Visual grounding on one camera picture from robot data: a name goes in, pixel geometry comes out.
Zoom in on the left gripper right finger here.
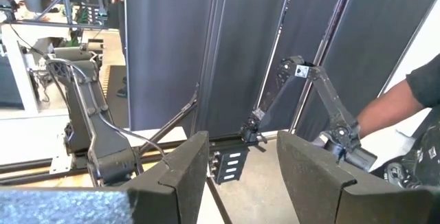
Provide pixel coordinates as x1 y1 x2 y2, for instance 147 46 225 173
276 130 430 224

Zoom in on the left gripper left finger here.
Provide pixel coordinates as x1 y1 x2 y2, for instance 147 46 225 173
122 130 210 224

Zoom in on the person's forearm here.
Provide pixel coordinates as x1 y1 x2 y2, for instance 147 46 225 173
356 79 426 139

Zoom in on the black floor mat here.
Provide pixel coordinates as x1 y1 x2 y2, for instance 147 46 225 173
104 65 131 129

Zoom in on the dark grey partition panel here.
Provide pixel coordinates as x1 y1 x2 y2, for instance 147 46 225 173
256 0 351 133
124 0 221 133
295 0 440 143
194 0 296 139

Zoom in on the black metal stand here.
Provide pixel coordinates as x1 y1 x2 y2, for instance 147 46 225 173
34 0 108 30

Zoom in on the black aluminium table frame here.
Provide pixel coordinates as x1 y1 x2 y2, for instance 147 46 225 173
0 89 279 224

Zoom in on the white rig frame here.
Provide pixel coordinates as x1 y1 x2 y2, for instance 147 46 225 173
0 23 42 115

